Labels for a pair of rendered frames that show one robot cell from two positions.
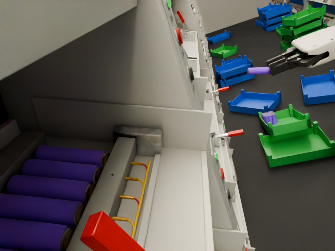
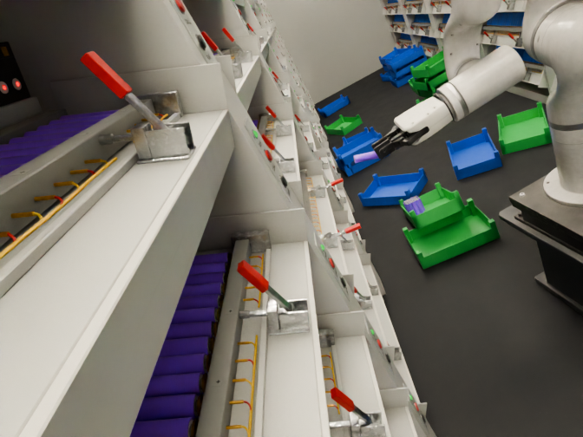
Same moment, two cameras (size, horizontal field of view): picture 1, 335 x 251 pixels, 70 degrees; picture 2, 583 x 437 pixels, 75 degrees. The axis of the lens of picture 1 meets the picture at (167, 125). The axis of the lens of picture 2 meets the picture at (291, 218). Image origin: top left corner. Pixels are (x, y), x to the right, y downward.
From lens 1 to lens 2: 0.26 m
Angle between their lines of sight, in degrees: 4
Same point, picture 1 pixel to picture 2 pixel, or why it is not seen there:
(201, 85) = (297, 187)
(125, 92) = (235, 205)
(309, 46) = (409, 124)
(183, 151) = (289, 244)
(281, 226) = (446, 337)
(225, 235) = (345, 319)
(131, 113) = (242, 221)
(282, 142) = (435, 234)
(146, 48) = (245, 172)
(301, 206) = (467, 307)
